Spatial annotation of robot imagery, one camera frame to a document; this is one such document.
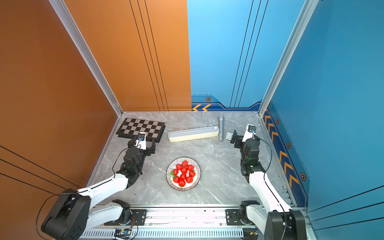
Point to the patterned plate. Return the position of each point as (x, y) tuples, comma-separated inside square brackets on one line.
[(179, 160)]

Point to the silver microphone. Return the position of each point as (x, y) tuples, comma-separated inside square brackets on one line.
[(221, 127)]

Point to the left green circuit board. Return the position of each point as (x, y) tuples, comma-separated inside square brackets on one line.
[(122, 234)]

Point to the small white digital timer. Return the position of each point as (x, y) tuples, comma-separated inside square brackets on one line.
[(229, 136)]

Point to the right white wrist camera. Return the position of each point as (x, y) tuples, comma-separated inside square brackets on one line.
[(250, 133)]

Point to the right aluminium frame post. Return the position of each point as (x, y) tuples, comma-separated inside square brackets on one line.
[(292, 43)]

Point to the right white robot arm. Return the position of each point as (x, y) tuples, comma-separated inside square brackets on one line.
[(275, 219)]

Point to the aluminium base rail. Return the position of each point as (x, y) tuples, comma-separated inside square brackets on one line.
[(181, 223)]

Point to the black white chessboard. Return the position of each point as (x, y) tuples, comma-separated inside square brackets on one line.
[(132, 127)]

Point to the aluminium frame post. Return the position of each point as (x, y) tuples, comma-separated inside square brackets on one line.
[(75, 34), (292, 43)]

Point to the cream plastic wrap dispenser box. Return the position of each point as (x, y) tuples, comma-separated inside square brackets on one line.
[(193, 134)]

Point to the left aluminium frame post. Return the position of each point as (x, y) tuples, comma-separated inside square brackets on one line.
[(75, 34)]

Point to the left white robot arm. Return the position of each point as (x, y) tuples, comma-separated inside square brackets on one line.
[(75, 212)]

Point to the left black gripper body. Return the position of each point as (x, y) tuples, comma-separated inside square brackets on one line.
[(148, 151)]

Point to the red strawberries pile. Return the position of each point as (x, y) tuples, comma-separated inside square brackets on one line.
[(183, 174)]

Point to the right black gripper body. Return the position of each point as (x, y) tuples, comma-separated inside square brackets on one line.
[(239, 143)]

